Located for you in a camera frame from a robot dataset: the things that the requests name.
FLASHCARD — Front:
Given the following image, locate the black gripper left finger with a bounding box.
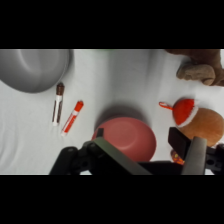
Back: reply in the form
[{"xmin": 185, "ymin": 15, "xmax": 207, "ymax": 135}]
[{"xmin": 91, "ymin": 127, "xmax": 153, "ymax": 175}]

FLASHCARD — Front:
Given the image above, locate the brown marker pen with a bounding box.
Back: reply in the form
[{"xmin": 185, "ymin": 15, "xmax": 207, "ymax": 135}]
[{"xmin": 51, "ymin": 82, "xmax": 66, "ymax": 127}]

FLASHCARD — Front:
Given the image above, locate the brown plush animal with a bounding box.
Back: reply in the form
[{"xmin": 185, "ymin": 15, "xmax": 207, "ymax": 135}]
[{"xmin": 165, "ymin": 49, "xmax": 224, "ymax": 87}]

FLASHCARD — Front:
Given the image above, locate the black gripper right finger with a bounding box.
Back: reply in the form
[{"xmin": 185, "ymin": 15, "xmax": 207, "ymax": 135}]
[{"xmin": 168, "ymin": 126, "xmax": 208, "ymax": 175}]

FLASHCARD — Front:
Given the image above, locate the pink bowl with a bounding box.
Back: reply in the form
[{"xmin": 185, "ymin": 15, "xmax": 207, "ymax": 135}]
[{"xmin": 92, "ymin": 116, "xmax": 158, "ymax": 163}]

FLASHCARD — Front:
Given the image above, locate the grey bowl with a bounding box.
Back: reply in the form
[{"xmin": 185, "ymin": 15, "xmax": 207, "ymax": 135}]
[{"xmin": 0, "ymin": 49, "xmax": 72, "ymax": 94}]

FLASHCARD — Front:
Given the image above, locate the orange plush with santa hat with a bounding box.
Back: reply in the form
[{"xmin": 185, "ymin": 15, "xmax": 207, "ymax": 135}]
[{"xmin": 158, "ymin": 97, "xmax": 224, "ymax": 166}]

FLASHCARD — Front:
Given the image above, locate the orange marker pen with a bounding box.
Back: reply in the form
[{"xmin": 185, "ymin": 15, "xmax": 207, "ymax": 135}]
[{"xmin": 60, "ymin": 100, "xmax": 85, "ymax": 137}]

